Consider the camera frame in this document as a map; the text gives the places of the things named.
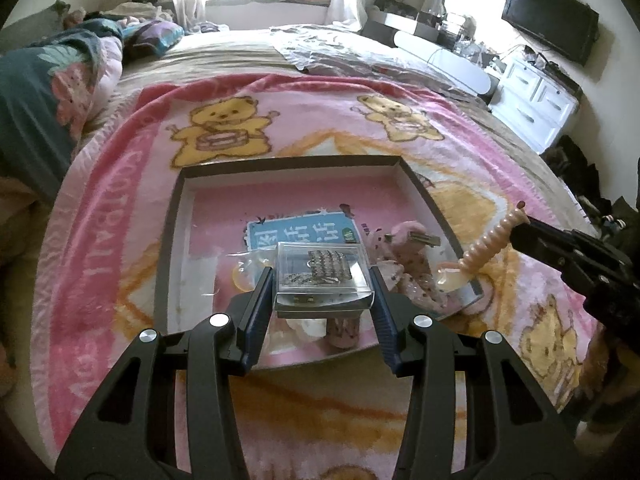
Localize black television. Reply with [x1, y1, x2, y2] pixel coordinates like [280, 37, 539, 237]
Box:
[501, 0, 600, 67]

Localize pink bear printed blanket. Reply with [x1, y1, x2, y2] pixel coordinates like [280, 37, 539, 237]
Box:
[30, 74, 617, 480]

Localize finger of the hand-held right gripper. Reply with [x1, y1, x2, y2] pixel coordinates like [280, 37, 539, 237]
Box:
[510, 216, 633, 283]

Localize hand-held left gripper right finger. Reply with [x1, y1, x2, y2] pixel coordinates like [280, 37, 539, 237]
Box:
[369, 266, 576, 480]

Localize clear plastic jewelry box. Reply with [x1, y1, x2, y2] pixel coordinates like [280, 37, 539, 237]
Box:
[274, 241, 376, 319]

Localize pink floral scrunchie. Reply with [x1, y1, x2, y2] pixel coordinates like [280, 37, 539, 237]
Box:
[369, 242, 442, 312]
[387, 220, 444, 251]

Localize blue printed card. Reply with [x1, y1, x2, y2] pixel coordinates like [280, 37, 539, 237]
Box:
[244, 210, 368, 267]

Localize white drawer cabinet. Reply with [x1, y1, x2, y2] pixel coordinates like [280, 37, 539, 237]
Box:
[487, 55, 583, 153]

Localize clear bag of yellow rings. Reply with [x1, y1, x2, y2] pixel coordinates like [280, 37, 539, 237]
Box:
[231, 252, 273, 293]

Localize pink patterned roll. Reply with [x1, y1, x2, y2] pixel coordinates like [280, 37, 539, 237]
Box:
[325, 317, 362, 349]

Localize purple pillow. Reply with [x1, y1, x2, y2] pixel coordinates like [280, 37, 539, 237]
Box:
[122, 20, 185, 63]

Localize brown cardboard box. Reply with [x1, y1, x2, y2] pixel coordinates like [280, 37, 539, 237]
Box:
[154, 156, 485, 368]

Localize teal floral duvet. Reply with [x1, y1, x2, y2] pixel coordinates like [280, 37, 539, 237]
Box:
[0, 20, 126, 201]

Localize white rounded footboard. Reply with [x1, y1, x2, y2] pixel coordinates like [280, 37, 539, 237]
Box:
[392, 30, 493, 97]

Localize dark clothes pile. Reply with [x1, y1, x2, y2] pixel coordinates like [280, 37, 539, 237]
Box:
[542, 135, 615, 221]

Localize pearl beaded hair clip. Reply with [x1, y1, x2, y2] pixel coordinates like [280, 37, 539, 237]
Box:
[435, 200, 528, 293]

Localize clear plastic sheet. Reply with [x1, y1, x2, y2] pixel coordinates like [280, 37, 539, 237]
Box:
[272, 25, 451, 86]

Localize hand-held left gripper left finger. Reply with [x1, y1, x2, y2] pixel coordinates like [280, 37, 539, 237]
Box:
[55, 266, 275, 480]

